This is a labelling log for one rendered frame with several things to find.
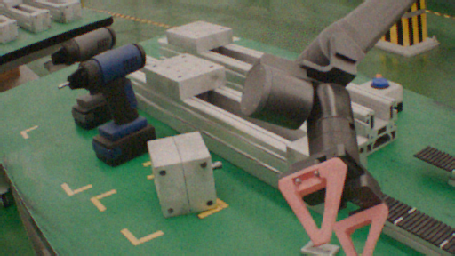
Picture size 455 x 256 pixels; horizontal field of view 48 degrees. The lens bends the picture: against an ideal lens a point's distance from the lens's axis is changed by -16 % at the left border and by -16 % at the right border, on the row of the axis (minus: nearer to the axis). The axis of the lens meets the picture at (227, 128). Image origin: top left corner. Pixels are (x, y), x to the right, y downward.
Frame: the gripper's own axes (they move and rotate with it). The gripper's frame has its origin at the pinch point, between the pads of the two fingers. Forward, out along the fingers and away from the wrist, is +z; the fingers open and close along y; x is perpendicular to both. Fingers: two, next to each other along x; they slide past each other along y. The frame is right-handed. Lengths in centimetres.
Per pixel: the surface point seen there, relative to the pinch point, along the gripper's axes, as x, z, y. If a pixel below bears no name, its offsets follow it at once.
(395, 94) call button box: 3, -53, 46
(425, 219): -3.4, -12.1, 25.6
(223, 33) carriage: 41, -85, 35
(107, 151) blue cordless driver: 51, -40, 11
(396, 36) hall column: 44, -278, 261
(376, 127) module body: 6, -40, 36
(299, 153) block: 14.0, -27.6, 17.9
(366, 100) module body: 7, -47, 37
